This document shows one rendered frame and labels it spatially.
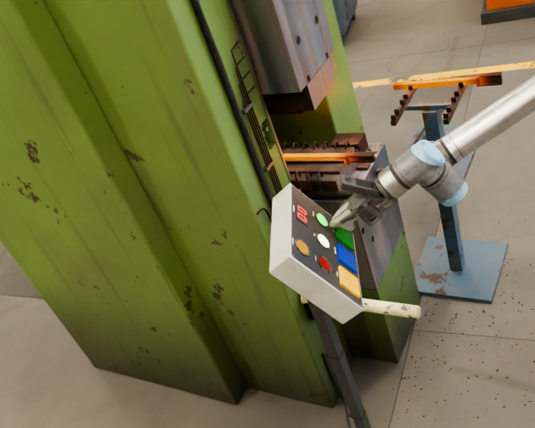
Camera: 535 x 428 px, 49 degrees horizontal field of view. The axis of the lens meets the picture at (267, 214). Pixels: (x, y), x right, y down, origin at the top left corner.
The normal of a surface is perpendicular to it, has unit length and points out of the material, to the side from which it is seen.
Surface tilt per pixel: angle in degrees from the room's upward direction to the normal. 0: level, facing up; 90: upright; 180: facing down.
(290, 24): 90
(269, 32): 90
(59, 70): 90
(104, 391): 0
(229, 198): 90
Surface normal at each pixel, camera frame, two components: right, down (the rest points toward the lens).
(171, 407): -0.30, -0.77
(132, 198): 0.85, 0.05
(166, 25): -0.44, 0.63
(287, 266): -0.04, 0.59
